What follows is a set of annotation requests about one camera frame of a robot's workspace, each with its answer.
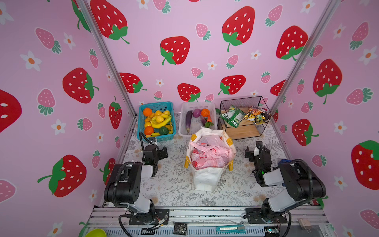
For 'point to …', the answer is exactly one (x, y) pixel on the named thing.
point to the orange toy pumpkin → (205, 112)
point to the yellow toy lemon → (159, 119)
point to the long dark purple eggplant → (188, 120)
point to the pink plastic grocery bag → (210, 151)
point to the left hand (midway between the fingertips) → (158, 147)
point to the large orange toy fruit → (149, 130)
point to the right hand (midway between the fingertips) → (257, 146)
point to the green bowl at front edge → (96, 232)
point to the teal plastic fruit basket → (154, 106)
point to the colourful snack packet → (258, 115)
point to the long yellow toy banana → (158, 126)
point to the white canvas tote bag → (205, 179)
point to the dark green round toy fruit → (163, 130)
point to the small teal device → (231, 229)
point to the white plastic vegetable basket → (197, 122)
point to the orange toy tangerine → (147, 111)
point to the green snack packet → (234, 116)
